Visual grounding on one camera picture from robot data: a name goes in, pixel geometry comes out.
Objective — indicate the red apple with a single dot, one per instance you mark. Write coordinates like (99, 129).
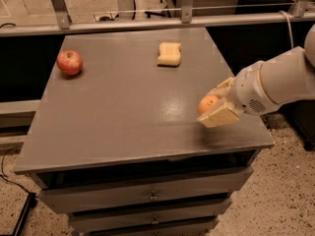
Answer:
(69, 62)

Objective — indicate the bottom grey drawer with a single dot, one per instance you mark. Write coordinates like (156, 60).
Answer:
(170, 228)

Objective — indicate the yellow sponge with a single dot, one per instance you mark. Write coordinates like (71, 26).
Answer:
(169, 54)

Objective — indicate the orange fruit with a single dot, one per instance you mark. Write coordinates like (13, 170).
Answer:
(207, 103)

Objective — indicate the top grey drawer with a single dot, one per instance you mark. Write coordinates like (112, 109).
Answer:
(144, 191)

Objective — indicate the grey drawer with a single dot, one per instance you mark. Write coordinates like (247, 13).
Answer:
(153, 215)
(170, 228)
(144, 191)

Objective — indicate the black office chair base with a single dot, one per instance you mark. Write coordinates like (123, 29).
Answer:
(164, 13)

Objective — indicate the grey drawer cabinet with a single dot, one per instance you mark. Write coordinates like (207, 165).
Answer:
(126, 118)

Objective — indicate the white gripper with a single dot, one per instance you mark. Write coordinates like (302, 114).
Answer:
(246, 92)

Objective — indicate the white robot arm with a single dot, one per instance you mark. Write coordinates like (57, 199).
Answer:
(290, 76)

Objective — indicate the middle grey drawer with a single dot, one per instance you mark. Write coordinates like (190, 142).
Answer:
(153, 215)

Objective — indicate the metal frame rail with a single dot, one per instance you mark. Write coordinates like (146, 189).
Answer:
(35, 17)

